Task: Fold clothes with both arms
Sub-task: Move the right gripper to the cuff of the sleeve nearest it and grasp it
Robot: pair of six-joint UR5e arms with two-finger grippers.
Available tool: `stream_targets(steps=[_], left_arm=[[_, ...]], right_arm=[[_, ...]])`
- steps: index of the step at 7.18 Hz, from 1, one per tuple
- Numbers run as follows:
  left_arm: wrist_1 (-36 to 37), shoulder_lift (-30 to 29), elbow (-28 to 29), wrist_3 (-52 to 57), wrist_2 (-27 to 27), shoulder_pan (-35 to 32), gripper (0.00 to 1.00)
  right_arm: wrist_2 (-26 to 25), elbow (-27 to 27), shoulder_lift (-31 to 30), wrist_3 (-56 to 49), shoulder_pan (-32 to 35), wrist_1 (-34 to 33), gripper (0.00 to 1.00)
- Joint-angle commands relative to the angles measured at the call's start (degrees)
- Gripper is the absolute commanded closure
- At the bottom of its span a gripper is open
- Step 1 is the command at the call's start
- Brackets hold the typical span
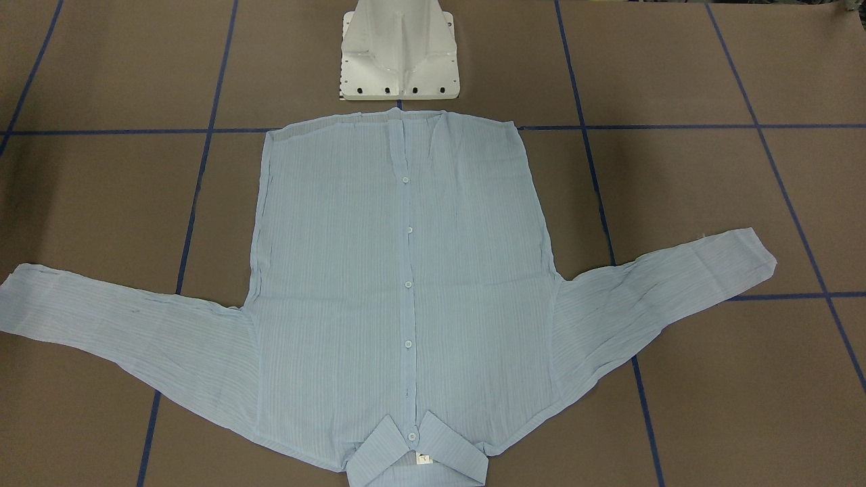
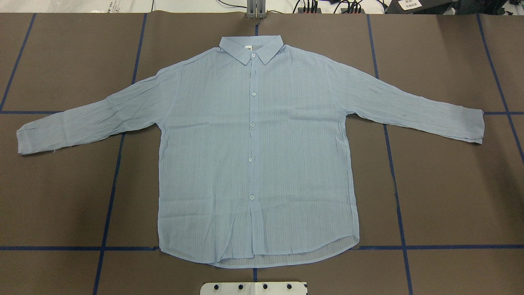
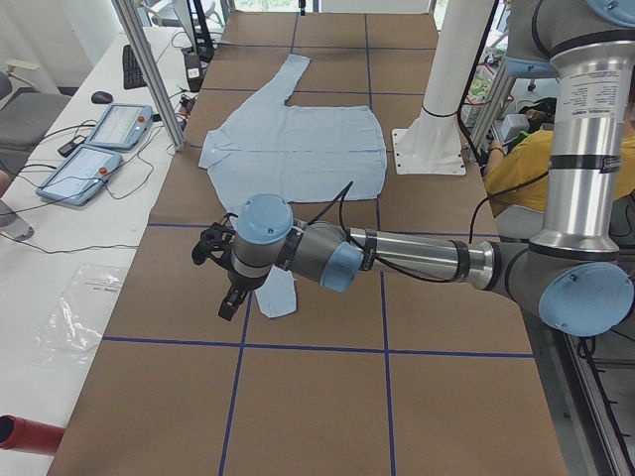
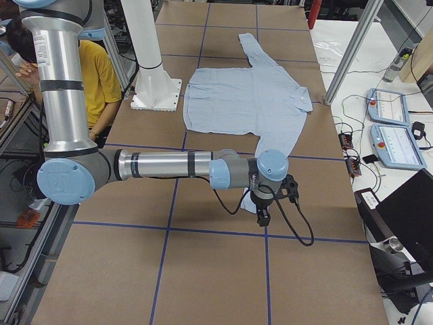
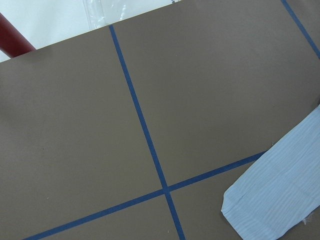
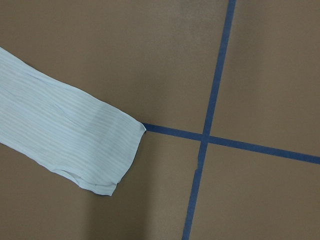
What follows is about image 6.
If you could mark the light blue striped shirt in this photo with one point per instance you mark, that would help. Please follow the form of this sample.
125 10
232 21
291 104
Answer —
65 129

